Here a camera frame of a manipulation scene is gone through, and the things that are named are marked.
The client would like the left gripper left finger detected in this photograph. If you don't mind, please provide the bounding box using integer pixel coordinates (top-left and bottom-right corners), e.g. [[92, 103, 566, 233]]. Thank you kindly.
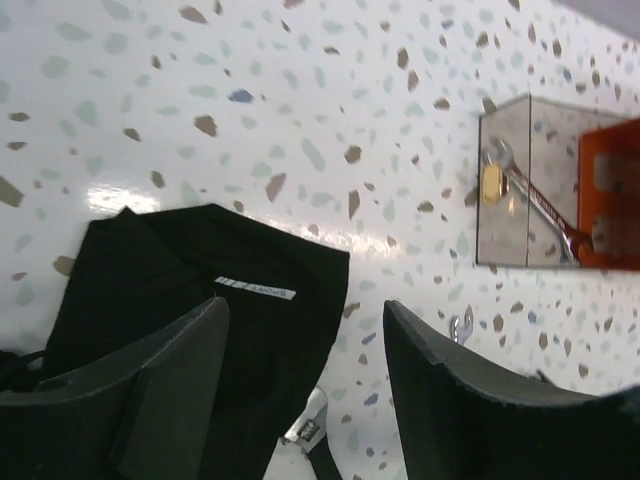
[[1, 298, 229, 479]]

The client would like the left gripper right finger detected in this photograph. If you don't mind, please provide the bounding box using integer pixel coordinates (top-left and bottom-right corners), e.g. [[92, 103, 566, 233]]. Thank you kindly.
[[383, 301, 639, 480]]

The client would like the black-handled adjustable wrench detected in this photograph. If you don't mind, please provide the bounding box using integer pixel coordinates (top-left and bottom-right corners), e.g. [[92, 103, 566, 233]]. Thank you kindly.
[[282, 386, 342, 480]]

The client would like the large silver combination wrench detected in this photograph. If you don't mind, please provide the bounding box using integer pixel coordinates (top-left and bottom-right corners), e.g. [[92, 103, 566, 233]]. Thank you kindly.
[[481, 137, 593, 266]]

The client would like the small silver open-end wrench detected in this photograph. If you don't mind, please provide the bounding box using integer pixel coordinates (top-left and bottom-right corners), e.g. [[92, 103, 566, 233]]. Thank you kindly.
[[449, 305, 474, 345]]

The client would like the clear acrylic drawer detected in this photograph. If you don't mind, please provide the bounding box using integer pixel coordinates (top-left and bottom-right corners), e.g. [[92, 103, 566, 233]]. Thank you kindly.
[[476, 94, 639, 271]]

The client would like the orange storage box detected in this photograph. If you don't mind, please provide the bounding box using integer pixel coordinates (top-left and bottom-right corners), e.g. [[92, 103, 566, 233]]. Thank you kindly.
[[577, 118, 639, 272]]

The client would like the black drawstring fabric bag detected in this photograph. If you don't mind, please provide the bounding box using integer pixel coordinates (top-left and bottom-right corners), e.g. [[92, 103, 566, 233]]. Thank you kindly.
[[1, 204, 350, 479]]

